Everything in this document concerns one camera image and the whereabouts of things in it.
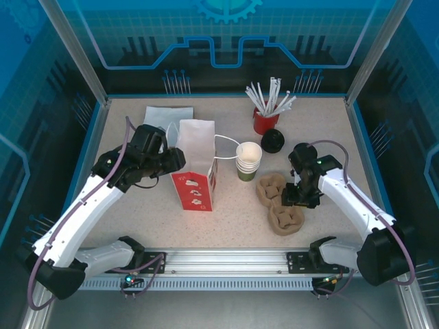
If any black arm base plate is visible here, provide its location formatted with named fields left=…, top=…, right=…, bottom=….
left=286, top=252, right=350, bottom=274
left=133, top=251, right=168, bottom=274

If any white napkin stack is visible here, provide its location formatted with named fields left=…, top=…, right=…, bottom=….
left=143, top=106, right=195, bottom=133

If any aluminium front rail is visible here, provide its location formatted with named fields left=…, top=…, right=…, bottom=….
left=44, top=248, right=409, bottom=275

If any stack of paper cups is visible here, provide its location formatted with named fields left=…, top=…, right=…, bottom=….
left=235, top=141, right=263, bottom=182

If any brown pulp cup carrier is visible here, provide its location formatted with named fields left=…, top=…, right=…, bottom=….
left=255, top=173, right=306, bottom=237

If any black lid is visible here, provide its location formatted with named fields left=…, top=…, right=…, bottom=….
left=261, top=129, right=285, bottom=154

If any slotted cable duct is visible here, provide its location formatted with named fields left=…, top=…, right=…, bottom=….
left=82, top=278, right=315, bottom=291

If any red paper gift bag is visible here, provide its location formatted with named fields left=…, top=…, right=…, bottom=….
left=166, top=119, right=243, bottom=212

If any aluminium frame post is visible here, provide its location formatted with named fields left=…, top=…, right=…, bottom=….
left=344, top=0, right=413, bottom=106
left=38, top=0, right=111, bottom=106

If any red straw holder cup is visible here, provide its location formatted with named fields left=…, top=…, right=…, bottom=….
left=253, top=104, right=281, bottom=135

